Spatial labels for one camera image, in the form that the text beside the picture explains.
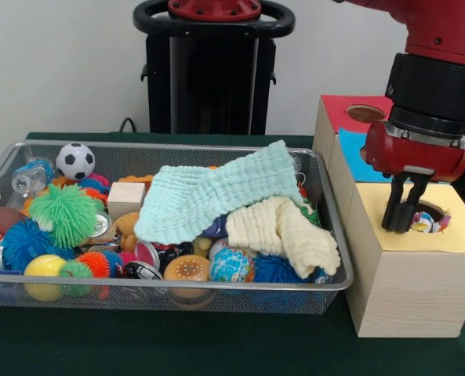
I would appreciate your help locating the burger squeeze toy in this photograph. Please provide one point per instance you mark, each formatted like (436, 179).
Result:
(187, 268)

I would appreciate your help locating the cream waffle cloth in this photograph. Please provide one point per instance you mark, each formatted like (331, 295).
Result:
(279, 231)

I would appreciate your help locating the lime green spiky ball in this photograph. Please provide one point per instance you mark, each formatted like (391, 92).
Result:
(65, 213)

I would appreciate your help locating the mint green waffle cloth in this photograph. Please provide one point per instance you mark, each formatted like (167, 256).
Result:
(216, 188)

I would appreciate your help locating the yellow ball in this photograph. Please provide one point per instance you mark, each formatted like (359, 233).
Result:
(44, 266)

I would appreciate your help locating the plain wooden block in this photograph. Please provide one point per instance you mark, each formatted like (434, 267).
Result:
(126, 197)

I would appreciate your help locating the small soccer ball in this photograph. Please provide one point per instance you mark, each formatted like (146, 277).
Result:
(75, 161)

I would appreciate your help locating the wooden box with three holes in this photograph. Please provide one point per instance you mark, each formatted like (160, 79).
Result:
(412, 290)

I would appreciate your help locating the small brown football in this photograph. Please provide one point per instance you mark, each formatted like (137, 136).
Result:
(1, 219)

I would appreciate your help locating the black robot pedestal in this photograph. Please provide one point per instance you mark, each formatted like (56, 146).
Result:
(216, 78)

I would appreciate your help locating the shallow clear mesh bin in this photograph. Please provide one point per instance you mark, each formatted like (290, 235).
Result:
(130, 156)

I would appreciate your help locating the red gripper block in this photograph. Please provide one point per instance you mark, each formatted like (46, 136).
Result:
(412, 156)

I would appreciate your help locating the blue spiky ball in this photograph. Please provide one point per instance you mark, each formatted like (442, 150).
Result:
(24, 244)

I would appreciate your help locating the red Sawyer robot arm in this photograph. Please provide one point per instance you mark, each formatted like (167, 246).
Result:
(436, 78)

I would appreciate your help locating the globe print ball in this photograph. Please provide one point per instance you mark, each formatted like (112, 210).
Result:
(232, 265)

